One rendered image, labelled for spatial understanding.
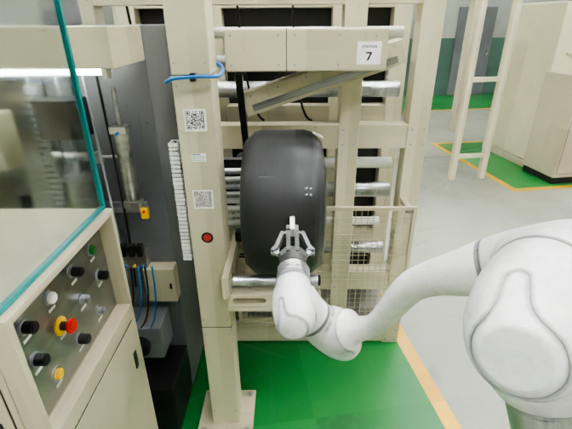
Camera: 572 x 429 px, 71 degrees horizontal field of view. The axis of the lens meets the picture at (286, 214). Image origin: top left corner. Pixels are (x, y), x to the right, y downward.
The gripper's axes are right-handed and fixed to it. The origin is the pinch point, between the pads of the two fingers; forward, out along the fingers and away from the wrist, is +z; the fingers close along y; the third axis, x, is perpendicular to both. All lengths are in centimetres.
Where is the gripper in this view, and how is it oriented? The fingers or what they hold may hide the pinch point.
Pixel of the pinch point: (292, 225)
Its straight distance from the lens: 126.8
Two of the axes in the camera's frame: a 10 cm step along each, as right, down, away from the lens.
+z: 0.0, -5.5, 8.3
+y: -10.0, 0.0, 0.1
